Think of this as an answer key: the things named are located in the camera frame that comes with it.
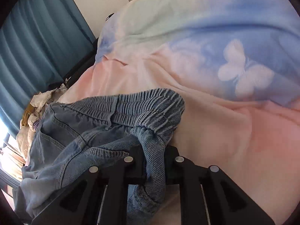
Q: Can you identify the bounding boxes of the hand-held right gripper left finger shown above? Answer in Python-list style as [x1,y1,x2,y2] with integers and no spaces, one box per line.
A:
[30,145,148,225]

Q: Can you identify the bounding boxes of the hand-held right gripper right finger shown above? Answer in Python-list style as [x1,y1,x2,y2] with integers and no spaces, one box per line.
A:
[164,145,276,225]

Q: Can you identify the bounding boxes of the blue denim jeans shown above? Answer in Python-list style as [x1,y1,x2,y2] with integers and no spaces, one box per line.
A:
[12,88,185,225]

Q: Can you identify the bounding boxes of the pile of white clothes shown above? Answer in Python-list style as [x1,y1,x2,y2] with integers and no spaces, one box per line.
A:
[16,82,68,169]

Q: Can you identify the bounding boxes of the pastel printed duvet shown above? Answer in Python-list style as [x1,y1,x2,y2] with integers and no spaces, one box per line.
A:
[63,0,300,225]

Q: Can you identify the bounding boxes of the beige cloth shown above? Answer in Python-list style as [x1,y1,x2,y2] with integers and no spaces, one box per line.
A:
[0,149,27,181]

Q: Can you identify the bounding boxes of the mustard yellow garment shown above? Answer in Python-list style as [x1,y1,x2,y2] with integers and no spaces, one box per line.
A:
[22,102,34,128]

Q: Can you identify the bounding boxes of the window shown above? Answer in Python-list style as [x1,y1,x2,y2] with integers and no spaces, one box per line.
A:
[0,116,17,150]

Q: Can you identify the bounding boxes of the black sofa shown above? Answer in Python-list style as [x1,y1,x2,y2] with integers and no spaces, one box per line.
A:
[62,37,100,86]

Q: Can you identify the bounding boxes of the blue curtain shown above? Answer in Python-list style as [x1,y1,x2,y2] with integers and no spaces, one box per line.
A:
[0,0,96,132]

